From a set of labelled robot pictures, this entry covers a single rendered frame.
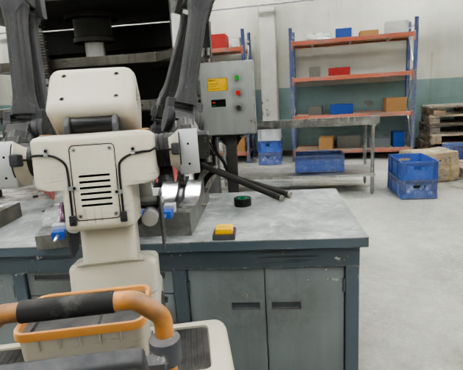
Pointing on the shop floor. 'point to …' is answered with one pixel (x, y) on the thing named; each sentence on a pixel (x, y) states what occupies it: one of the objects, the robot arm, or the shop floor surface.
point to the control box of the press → (228, 107)
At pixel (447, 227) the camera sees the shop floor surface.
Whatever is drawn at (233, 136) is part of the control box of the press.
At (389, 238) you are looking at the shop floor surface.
